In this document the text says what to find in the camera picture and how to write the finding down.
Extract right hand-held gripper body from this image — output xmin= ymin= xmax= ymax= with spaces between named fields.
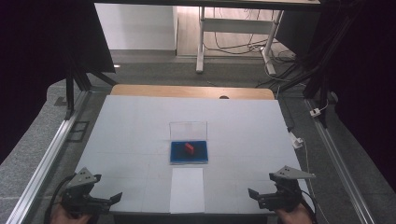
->
xmin=268 ymin=165 xmax=317 ymax=213

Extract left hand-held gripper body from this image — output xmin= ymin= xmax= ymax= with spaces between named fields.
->
xmin=60 ymin=167 xmax=103 ymax=217

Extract blue case with clear lid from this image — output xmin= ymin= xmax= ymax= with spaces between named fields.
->
xmin=168 ymin=120 xmax=209 ymax=165

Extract person's right hand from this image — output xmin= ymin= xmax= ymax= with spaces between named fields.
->
xmin=274 ymin=203 xmax=314 ymax=224

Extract person's left hand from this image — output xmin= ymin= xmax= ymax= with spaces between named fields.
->
xmin=49 ymin=203 xmax=92 ymax=224

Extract white table cover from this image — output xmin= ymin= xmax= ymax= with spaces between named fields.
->
xmin=73 ymin=94 xmax=312 ymax=216

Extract white paper sheet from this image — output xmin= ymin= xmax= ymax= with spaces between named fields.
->
xmin=169 ymin=167 xmax=206 ymax=215

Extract black metal stand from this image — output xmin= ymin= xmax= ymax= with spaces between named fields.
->
xmin=279 ymin=0 xmax=368 ymax=129
xmin=64 ymin=49 xmax=118 ymax=121

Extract wooden table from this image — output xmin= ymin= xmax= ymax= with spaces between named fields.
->
xmin=109 ymin=83 xmax=276 ymax=101

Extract black curtain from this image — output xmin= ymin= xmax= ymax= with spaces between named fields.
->
xmin=311 ymin=0 xmax=396 ymax=191
xmin=0 ymin=0 xmax=117 ymax=165

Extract white cabinet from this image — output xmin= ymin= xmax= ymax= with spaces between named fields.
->
xmin=94 ymin=3 xmax=179 ymax=51

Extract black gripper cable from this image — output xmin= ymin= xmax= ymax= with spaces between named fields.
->
xmin=44 ymin=175 xmax=76 ymax=224
xmin=299 ymin=189 xmax=319 ymax=224

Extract aluminium rail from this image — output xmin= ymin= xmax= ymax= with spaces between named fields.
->
xmin=304 ymin=98 xmax=376 ymax=224
xmin=5 ymin=90 xmax=92 ymax=224

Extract tangle of floor cables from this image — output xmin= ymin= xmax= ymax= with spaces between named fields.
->
xmin=204 ymin=7 xmax=307 ymax=89

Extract white desk frame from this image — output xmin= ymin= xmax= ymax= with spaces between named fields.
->
xmin=195 ymin=6 xmax=285 ymax=77

